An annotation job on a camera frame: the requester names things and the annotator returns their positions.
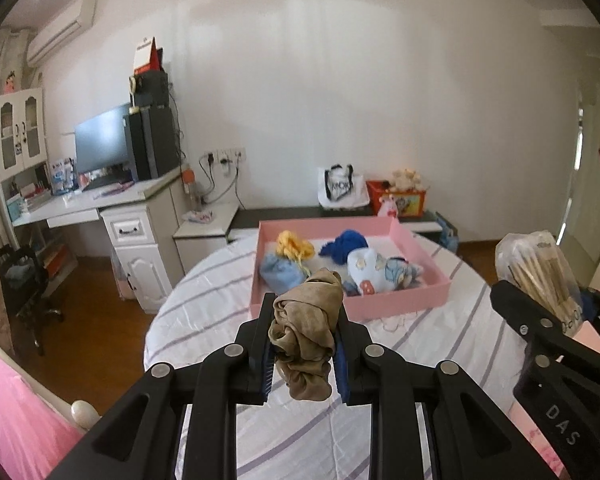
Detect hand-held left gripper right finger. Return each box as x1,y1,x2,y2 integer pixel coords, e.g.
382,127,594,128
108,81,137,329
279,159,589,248
332,305,558,480

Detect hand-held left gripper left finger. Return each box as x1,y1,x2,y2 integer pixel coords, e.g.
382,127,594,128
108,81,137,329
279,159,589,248
45,292,276,480

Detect bag of cotton swabs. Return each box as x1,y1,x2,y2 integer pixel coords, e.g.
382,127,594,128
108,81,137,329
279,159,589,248
495,230,586,338

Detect beige scrunchie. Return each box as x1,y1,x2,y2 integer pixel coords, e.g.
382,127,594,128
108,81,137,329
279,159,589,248
268,268,343,402

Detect pink box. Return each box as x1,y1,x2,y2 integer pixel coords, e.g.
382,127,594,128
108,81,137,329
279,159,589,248
250,216,452,322

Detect light blue scrunchie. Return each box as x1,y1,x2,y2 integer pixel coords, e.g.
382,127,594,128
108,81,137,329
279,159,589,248
259,252,308,291

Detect printed white blue baby cloth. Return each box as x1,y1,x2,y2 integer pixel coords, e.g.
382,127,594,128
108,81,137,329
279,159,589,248
342,249,426,297

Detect yellow scrunchie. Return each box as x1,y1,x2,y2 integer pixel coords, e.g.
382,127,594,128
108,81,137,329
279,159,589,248
275,230,316,263

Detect dark blue scrunchie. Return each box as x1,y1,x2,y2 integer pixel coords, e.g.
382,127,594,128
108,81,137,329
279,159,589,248
320,230,370,266

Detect striped white tablecloth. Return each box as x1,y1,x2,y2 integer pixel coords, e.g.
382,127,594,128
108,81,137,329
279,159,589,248
144,232,536,480

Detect white door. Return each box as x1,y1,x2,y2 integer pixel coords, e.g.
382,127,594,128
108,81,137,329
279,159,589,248
570,80,600,291

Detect white low side cabinet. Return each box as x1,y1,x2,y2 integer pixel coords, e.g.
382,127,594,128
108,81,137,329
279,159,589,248
172,204,241,276

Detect red toy box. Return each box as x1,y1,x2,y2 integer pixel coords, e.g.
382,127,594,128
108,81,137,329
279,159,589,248
366,179,428,218

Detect black-top low bench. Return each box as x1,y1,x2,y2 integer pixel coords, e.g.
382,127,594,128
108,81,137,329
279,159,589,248
227,206,443,243

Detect pink heart plush toy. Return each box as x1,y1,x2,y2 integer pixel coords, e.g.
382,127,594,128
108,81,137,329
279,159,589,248
377,194,400,220

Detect cream plush toy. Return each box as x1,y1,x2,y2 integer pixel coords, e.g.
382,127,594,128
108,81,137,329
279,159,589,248
387,167,423,192

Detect white tote bag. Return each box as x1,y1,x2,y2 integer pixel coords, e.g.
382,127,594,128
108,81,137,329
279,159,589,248
317,164,370,208

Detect white desk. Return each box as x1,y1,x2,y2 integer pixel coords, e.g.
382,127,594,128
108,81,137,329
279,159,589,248
12,165,191,316

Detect black keyboard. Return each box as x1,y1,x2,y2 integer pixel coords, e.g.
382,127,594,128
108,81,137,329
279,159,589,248
82,172,133,192

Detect black computer tower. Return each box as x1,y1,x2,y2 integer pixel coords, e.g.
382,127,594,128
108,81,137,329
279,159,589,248
124,106,181,181

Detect black office chair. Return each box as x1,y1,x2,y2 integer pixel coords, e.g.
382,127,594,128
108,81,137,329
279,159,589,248
0,245,66,356

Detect pink bedding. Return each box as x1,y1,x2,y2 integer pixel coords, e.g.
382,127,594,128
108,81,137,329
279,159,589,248
0,347,83,480

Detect black computer monitor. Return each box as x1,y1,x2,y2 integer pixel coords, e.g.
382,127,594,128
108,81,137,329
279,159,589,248
74,104,133,181

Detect blue white product box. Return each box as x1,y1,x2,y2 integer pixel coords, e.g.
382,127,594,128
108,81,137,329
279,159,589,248
47,157,76,196

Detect stack of books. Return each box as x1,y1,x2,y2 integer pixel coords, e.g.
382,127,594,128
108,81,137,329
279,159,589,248
5,182,53,223

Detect black speaker box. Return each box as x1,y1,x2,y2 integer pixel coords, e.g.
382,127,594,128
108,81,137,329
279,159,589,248
129,71,171,110

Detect red white calendar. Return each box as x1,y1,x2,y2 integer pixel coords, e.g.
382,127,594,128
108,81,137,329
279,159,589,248
132,37,163,77

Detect white glass-door cabinet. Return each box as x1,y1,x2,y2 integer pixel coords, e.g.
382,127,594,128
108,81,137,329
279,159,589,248
0,87,50,196

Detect white air conditioner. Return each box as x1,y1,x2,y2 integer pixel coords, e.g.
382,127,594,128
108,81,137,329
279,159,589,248
26,0,97,66

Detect white drawer pedestal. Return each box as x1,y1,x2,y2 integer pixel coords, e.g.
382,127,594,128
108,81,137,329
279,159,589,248
100,205,186,316

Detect white bed frame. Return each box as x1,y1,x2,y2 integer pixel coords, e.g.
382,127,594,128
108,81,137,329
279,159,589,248
0,325,101,433

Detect white wall sockets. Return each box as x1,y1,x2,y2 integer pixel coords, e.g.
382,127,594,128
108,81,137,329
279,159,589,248
206,147,246,163

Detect black power cable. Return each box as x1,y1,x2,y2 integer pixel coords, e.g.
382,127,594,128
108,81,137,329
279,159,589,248
197,152,218,206

